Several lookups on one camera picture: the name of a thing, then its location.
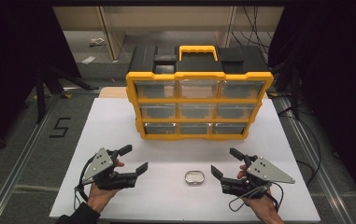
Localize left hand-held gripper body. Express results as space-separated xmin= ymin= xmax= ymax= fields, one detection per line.
xmin=81 ymin=147 xmax=138 ymax=191

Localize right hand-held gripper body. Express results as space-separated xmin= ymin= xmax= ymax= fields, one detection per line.
xmin=220 ymin=155 xmax=296 ymax=201

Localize black metal stand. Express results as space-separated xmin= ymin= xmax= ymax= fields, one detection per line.
xmin=290 ymin=65 xmax=302 ymax=121
xmin=35 ymin=65 xmax=101 ymax=126

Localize person's right hand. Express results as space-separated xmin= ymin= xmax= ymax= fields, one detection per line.
xmin=236 ymin=164 xmax=285 ymax=224

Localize crumpled white paper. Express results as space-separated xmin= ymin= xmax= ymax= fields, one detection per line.
xmin=88 ymin=36 xmax=107 ymax=48

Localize wooden furniture panel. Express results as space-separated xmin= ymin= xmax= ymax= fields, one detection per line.
xmin=95 ymin=7 xmax=127 ymax=62
xmin=214 ymin=7 xmax=239 ymax=49

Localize grid of clear organizer drawers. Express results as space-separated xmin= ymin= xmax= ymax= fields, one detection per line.
xmin=134 ymin=79 xmax=265 ymax=136

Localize hanging black cables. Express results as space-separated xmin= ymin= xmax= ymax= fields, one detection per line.
xmin=231 ymin=7 xmax=276 ymax=58

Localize flat white paper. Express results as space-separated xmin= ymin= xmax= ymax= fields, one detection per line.
xmin=80 ymin=55 xmax=97 ymax=65

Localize clear plastic drawer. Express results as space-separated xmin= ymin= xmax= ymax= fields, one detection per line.
xmin=178 ymin=122 xmax=214 ymax=136

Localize grey looped gripper cable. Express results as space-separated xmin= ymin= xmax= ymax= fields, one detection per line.
xmin=228 ymin=182 xmax=273 ymax=213

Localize aluminium floor rail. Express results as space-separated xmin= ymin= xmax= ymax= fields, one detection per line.
xmin=278 ymin=95 xmax=356 ymax=224
xmin=0 ymin=92 xmax=60 ymax=224

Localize black floor cable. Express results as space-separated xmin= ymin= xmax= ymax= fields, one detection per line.
xmin=278 ymin=106 xmax=322 ymax=189

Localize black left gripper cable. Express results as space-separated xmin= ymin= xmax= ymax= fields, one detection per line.
xmin=73 ymin=155 xmax=96 ymax=211

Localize black curtain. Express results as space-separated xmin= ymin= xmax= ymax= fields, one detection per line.
xmin=0 ymin=0 xmax=82 ymax=164
xmin=267 ymin=0 xmax=356 ymax=204

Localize yellow black organizer case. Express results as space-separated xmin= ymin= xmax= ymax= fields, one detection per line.
xmin=125 ymin=45 xmax=275 ymax=142

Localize person's left hand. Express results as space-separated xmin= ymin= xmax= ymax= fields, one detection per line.
xmin=86 ymin=159 xmax=125 ymax=215

